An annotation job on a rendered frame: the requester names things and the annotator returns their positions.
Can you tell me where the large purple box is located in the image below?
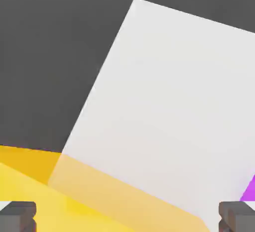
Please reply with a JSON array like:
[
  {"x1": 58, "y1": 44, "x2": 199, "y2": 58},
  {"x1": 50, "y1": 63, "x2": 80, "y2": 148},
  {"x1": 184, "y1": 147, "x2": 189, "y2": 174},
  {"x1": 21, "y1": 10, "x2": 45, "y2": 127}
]
[{"x1": 239, "y1": 174, "x2": 255, "y2": 202}]

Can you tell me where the large yellow box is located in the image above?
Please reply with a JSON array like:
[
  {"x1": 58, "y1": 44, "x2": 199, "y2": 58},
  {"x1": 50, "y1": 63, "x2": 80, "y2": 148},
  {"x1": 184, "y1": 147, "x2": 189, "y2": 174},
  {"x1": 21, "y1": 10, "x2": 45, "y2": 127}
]
[{"x1": 0, "y1": 144, "x2": 132, "y2": 232}]

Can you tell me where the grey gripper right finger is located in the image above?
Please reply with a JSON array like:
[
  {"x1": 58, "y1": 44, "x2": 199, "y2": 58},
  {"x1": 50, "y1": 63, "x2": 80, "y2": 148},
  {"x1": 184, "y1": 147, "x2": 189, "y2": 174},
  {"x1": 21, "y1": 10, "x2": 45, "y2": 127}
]
[{"x1": 218, "y1": 200, "x2": 255, "y2": 232}]

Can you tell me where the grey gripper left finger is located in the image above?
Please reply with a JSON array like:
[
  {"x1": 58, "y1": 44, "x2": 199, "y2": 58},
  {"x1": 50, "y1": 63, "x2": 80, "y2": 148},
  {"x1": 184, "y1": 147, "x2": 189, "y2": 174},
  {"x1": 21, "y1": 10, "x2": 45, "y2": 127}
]
[{"x1": 0, "y1": 201, "x2": 37, "y2": 232}]

